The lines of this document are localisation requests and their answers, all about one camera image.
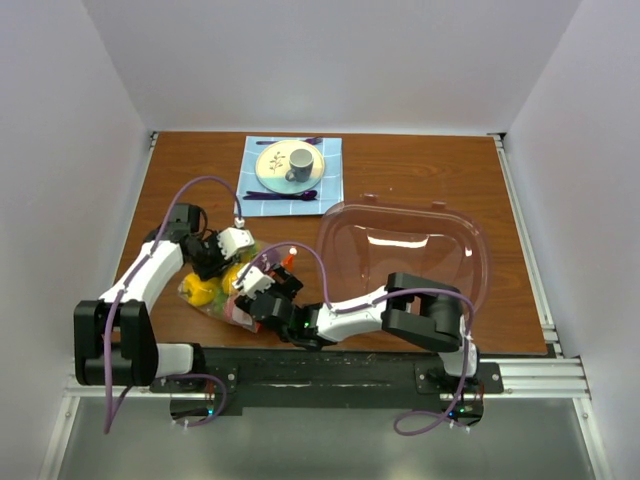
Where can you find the grey mug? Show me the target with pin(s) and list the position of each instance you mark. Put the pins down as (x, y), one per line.
(301, 164)

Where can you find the purple plastic spoon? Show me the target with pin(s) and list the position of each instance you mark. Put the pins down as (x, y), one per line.
(308, 195)

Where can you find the purple plastic fork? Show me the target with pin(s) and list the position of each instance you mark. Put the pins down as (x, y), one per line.
(310, 140)

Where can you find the cream plate with plant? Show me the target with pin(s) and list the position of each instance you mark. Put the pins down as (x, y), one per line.
(273, 163)

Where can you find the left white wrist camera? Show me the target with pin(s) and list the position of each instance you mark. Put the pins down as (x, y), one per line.
(235, 239)

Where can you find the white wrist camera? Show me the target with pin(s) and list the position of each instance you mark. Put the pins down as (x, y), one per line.
(250, 281)
(235, 239)

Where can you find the clear zip top bag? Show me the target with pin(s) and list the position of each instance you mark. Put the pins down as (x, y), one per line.
(265, 263)

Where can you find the clear pink plastic bowl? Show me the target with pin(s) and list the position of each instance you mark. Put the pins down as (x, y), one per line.
(362, 243)

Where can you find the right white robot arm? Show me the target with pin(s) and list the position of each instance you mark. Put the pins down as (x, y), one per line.
(427, 314)

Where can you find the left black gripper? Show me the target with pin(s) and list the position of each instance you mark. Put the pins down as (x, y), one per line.
(220, 263)

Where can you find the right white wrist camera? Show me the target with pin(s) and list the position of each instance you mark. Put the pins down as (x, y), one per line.
(250, 281)

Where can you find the fake red peach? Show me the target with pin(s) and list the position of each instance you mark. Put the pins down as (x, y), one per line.
(233, 314)

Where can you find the blue checked cloth napkin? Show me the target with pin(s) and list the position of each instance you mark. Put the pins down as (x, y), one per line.
(330, 188)

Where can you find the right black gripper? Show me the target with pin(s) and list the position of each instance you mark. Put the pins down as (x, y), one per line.
(289, 287)

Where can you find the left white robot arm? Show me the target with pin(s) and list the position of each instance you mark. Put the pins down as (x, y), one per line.
(115, 330)

